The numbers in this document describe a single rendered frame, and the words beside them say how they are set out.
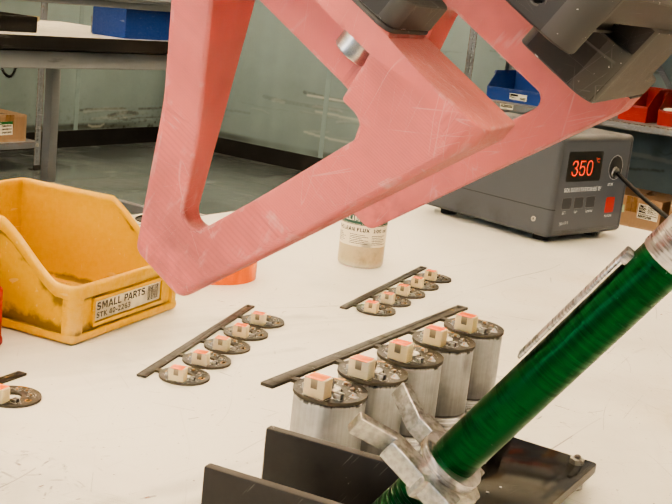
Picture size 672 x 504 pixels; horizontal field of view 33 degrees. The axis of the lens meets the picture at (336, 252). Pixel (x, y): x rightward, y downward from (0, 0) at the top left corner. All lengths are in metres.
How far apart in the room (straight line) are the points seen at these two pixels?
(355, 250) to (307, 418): 0.45
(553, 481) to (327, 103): 5.64
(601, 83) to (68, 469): 0.28
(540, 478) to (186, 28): 0.30
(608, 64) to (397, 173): 0.07
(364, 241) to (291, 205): 0.61
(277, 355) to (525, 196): 0.45
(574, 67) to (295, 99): 5.96
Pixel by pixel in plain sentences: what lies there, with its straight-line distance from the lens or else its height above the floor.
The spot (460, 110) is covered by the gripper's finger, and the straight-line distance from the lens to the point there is 0.17.
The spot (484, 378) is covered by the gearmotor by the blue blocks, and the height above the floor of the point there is 0.79.
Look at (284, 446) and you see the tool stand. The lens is 0.30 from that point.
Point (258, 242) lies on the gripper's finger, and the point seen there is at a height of 0.89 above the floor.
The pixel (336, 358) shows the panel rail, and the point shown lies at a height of 0.81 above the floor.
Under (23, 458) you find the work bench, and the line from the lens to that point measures 0.46.
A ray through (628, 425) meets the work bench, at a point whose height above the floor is 0.75.
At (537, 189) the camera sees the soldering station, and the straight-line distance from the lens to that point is 0.99.
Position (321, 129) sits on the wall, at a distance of 6.10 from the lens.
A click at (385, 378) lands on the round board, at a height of 0.81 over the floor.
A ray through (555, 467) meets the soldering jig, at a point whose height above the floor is 0.76.
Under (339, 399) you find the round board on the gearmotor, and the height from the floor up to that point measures 0.81.
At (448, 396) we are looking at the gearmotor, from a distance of 0.44.
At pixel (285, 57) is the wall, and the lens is 6.23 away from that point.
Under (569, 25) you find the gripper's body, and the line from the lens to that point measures 0.19.
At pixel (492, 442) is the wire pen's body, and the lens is 0.25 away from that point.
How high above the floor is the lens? 0.94
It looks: 13 degrees down
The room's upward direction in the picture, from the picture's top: 6 degrees clockwise
